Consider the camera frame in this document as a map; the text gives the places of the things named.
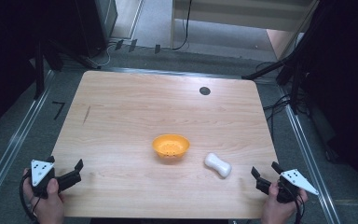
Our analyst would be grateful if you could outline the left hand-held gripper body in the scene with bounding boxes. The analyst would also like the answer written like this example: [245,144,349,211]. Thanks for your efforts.
[30,160,60,199]

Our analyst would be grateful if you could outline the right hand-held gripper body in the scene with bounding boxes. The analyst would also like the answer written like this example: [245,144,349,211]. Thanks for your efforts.
[276,168,320,203]

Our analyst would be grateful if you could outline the orange plastic bowl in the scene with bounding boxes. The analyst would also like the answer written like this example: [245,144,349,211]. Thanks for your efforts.
[151,133,191,159]

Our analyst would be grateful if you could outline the person's right hand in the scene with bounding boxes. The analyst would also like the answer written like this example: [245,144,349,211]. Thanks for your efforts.
[260,181,309,224]

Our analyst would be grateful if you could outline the person's left hand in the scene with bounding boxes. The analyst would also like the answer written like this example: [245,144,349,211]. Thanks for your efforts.
[22,167,65,224]

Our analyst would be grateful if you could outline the black metal stand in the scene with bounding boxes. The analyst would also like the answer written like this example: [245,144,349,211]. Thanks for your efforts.
[241,46,313,116]
[33,38,47,101]

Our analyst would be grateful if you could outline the dark cabinet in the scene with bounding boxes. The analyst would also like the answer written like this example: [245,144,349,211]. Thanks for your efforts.
[73,0,119,59]

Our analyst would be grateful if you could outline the metal floor rail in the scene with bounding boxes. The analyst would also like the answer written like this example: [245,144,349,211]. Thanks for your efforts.
[103,66,281,86]
[0,69,56,216]
[278,86,342,224]

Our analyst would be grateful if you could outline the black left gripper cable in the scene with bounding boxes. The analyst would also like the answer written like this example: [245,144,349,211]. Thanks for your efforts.
[19,174,42,224]

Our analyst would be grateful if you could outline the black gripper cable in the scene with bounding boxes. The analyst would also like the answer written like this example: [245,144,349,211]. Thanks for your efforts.
[288,186,306,224]
[19,174,42,224]

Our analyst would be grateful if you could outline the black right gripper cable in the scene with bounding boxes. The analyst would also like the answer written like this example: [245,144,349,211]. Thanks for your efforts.
[288,186,306,224]

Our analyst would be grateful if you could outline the black floor cables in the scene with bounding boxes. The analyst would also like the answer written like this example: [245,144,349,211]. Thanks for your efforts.
[255,61,310,134]

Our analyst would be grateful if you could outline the white floor cable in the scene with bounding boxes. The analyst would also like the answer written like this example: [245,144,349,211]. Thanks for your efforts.
[96,42,117,68]

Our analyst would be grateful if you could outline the white furniture frame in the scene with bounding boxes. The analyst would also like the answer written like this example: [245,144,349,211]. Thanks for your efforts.
[169,0,321,61]

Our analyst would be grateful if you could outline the black hanging cable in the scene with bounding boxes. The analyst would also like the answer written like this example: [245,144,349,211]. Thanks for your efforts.
[171,0,194,51]

